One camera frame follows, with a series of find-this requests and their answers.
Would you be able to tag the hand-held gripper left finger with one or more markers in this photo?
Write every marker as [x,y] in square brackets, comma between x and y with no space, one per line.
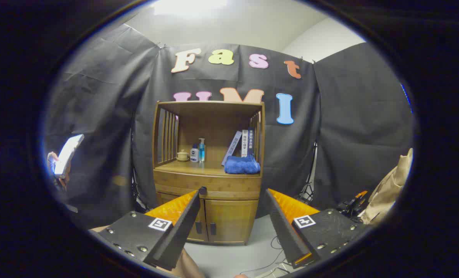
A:
[179,235]

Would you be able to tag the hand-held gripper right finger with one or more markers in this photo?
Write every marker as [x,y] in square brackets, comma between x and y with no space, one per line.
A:
[281,227]

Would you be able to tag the wooden drawer with black knob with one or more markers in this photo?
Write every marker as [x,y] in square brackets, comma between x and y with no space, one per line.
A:
[229,186]

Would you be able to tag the wooden cabinet door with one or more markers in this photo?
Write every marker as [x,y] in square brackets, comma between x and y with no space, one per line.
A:
[198,231]
[231,222]

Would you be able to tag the wooden cabinet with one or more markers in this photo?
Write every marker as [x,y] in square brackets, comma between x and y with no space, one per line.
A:
[214,131]

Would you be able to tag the black light stand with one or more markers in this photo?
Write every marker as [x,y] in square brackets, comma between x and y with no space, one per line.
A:
[310,181]

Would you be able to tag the blue folded towel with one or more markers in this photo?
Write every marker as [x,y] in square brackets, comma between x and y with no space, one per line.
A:
[242,165]

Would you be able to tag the orange and black clamp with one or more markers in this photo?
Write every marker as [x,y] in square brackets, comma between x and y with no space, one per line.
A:
[353,204]

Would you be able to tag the beige lidded ceramic cup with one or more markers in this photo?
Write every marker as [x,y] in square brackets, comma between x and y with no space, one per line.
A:
[183,155]

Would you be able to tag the white bottle with blue cap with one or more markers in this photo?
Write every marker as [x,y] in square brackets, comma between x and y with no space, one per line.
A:
[194,155]

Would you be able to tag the blue pump bottle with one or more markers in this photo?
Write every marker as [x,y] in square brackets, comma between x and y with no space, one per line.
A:
[201,152]

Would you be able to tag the white spine book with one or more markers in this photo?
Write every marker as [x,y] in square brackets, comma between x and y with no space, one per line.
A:
[244,143]

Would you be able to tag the dark blue book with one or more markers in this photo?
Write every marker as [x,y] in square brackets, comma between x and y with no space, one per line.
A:
[251,141]

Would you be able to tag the lavender book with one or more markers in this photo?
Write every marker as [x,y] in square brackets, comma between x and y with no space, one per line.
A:
[232,146]

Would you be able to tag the black backdrop cloth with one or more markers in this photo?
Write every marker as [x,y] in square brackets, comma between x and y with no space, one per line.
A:
[329,135]

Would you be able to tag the brown paper bag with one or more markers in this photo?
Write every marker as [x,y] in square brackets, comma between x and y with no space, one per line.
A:
[387,189]

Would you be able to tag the white smartphone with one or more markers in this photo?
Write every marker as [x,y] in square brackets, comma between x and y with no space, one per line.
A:
[69,152]

